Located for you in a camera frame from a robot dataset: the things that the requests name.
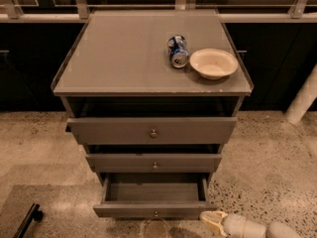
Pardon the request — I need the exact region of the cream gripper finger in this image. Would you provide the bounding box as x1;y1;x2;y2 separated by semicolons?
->
199;211;228;237

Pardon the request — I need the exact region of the grey bottom drawer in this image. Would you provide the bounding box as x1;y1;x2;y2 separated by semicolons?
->
93;173;217;219

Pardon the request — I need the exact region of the grey drawer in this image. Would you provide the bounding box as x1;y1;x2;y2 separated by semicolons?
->
67;117;237;145
93;173;217;219
86;154;222;173

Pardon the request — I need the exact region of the grey top drawer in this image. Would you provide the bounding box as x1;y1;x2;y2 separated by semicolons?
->
67;117;237;145

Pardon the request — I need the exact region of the grey middle drawer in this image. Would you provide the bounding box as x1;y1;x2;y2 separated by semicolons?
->
86;154;222;173

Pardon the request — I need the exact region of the grey drawer cabinet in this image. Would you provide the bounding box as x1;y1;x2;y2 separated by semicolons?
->
51;9;255;185

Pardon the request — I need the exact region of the white paper bowl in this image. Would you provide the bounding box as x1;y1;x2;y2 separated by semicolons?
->
189;49;238;80

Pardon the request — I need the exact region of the blue crushed soda can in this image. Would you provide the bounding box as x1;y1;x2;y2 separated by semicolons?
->
167;35;189;68

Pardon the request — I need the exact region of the black bar on floor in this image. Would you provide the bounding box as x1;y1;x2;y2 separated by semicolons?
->
13;203;44;238

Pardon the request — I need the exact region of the metal railing frame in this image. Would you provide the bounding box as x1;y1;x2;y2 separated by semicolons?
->
0;0;317;23

